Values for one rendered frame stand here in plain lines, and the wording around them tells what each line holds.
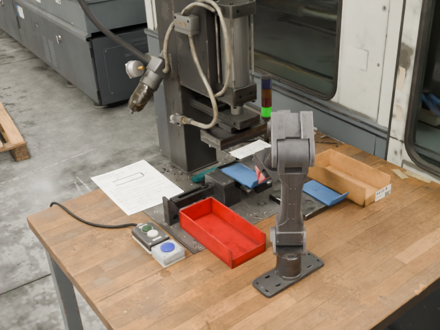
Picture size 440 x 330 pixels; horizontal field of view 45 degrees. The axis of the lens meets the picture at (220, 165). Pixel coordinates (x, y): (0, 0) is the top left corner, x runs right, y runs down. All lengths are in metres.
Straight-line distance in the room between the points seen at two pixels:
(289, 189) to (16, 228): 2.45
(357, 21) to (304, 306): 1.11
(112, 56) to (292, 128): 3.60
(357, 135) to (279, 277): 0.90
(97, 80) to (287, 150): 3.68
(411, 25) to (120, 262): 1.14
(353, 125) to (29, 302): 1.78
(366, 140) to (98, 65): 3.03
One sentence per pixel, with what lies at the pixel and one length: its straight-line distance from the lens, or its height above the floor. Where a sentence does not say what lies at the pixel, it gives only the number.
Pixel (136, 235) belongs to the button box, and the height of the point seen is 0.93.
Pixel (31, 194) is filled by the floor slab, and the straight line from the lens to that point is 3.75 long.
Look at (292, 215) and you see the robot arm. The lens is 1.26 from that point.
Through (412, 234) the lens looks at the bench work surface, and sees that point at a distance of 1.60.
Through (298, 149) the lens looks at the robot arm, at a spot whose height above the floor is 1.30.
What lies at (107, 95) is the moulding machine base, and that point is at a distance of 4.78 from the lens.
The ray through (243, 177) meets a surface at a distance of 1.63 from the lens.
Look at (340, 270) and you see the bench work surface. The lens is 1.43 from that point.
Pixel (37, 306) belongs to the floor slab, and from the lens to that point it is 2.83.
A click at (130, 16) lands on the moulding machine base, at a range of 4.71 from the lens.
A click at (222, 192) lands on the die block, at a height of 0.96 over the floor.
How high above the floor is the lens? 1.82
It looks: 29 degrees down
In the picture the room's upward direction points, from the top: 3 degrees counter-clockwise
